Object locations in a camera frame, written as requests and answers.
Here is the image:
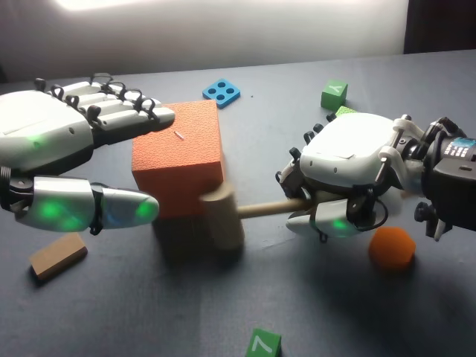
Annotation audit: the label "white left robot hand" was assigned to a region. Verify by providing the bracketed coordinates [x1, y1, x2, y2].
[0, 73, 176, 236]

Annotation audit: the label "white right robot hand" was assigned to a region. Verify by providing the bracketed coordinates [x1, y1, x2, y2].
[274, 112, 397, 242]

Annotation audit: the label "large orange foam cube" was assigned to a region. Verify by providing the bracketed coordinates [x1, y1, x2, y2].
[131, 99, 226, 220]

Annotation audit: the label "wooden mallet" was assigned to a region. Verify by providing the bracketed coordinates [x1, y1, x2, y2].
[200, 181, 407, 251]

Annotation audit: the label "small green letter Y block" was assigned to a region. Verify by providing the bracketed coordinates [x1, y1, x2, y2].
[320, 79, 349, 110]

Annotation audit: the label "orange hexagon block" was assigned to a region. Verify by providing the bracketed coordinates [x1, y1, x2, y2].
[368, 226, 417, 272]

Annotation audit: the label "plain wooden rectangular block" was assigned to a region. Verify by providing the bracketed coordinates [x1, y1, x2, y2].
[29, 233, 89, 280]

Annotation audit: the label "blue square block four holes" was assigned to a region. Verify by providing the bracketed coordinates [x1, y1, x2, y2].
[202, 78, 242, 110]

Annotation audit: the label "small green number 7 block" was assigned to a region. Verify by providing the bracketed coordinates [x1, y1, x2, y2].
[245, 327, 283, 357]

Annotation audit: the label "grey table cloth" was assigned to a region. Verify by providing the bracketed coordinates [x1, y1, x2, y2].
[0, 50, 476, 357]

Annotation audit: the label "white backdrop curtain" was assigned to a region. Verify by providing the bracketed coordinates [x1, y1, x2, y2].
[0, 0, 408, 85]

